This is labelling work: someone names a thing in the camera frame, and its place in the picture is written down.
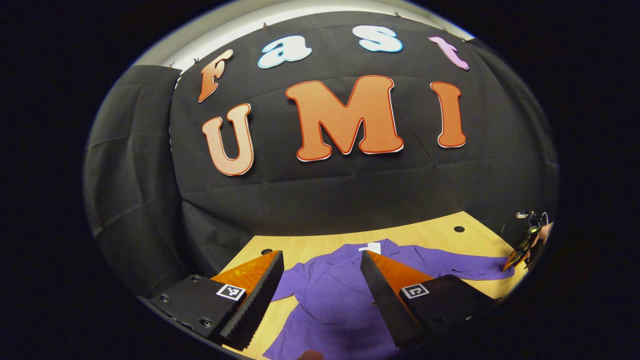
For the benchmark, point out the purple shirt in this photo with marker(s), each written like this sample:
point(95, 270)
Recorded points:
point(330, 300)

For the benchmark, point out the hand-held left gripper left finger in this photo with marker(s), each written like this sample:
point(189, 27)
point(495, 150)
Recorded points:
point(257, 300)

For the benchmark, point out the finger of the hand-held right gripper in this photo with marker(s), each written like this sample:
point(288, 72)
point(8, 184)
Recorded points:
point(517, 259)

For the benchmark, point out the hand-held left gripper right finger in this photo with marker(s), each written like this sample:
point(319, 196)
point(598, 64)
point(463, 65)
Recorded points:
point(385, 300)

